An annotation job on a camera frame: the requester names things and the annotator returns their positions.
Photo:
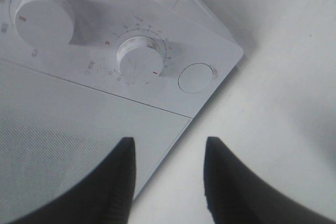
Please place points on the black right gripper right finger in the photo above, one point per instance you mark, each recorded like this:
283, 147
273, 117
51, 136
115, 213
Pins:
235, 194

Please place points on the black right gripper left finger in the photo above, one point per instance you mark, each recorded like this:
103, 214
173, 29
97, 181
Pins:
104, 196

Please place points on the white microwave door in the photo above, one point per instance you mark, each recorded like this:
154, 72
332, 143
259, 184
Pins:
54, 133

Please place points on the round white door release button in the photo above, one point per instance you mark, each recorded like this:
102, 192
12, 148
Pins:
195, 78

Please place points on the white microwave oven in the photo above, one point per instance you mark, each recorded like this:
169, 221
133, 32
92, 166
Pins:
185, 30

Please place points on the white lower timer knob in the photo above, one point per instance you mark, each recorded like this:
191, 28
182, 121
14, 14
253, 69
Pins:
139, 58

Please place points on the white upper microwave knob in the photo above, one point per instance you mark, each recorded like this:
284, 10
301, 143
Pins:
45, 23

